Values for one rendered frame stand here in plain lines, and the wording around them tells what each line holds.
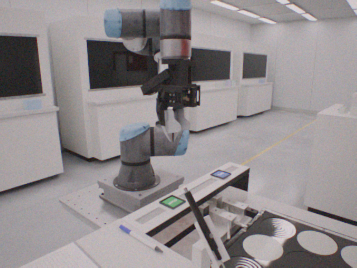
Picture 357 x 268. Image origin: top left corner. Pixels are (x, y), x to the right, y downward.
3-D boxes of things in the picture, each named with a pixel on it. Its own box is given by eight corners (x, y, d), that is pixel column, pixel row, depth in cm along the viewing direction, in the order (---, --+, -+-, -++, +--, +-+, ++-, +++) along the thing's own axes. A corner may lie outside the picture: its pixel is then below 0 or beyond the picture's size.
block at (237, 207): (248, 212, 83) (249, 204, 82) (243, 216, 81) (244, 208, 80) (227, 204, 88) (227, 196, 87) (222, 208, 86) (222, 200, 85)
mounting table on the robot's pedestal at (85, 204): (62, 225, 107) (57, 198, 103) (137, 189, 140) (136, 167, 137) (132, 278, 80) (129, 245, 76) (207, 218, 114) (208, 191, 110)
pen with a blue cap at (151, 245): (164, 248, 53) (122, 223, 61) (160, 251, 52) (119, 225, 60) (164, 252, 53) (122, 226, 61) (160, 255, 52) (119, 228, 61)
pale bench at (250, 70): (271, 111, 803) (277, 45, 749) (246, 119, 672) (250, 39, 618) (241, 107, 871) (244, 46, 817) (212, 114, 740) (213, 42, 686)
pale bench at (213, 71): (239, 121, 643) (243, 38, 589) (195, 136, 512) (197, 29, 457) (203, 116, 711) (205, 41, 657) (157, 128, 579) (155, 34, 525)
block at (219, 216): (236, 223, 77) (237, 215, 76) (230, 228, 75) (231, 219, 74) (214, 214, 82) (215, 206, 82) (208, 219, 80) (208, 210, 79)
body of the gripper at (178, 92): (181, 112, 59) (181, 58, 56) (155, 108, 65) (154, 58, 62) (201, 108, 65) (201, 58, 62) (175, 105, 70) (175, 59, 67)
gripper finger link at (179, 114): (185, 145, 66) (186, 109, 63) (168, 140, 70) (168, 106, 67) (193, 142, 68) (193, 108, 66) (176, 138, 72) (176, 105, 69)
